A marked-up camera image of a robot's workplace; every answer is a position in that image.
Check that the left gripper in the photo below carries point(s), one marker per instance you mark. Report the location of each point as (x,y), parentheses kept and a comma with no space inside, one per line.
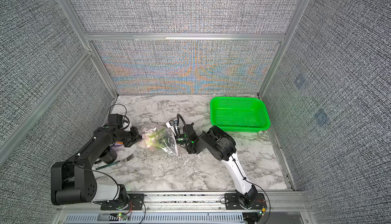
(135,135)

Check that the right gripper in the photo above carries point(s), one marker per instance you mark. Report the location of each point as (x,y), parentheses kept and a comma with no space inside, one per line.
(182,135)

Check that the clear zip-top bag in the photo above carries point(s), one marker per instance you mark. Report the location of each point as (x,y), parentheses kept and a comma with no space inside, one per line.
(171,148)

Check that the green chinese cabbage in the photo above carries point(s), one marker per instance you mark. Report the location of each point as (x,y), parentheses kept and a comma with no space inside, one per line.
(155,140)

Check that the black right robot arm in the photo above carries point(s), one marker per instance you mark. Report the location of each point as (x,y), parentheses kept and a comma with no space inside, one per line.
(223,148)

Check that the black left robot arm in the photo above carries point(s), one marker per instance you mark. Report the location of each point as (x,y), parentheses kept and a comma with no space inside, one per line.
(73,181)

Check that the purple plate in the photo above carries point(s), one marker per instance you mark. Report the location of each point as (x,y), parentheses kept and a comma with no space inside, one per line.
(117,145)

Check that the silver fork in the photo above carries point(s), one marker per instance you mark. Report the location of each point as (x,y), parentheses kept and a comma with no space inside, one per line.
(117,162)

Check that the black cup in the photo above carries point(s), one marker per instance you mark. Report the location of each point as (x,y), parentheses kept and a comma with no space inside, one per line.
(108,156)

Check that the green plastic basket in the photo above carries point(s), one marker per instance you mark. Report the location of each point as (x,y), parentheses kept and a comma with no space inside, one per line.
(239,114)

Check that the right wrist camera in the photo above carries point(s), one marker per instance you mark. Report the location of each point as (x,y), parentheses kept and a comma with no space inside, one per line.
(172,125)

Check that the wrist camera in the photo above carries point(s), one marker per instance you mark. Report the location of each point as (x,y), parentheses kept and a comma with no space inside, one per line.
(172,125)
(115,119)

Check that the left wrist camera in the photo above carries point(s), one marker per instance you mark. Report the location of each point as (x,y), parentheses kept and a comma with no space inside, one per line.
(115,119)

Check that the white perforated cable tray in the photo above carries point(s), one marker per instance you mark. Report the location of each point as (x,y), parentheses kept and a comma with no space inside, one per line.
(156,218)

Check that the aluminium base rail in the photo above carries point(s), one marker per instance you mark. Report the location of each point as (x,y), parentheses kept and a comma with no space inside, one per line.
(196,201)

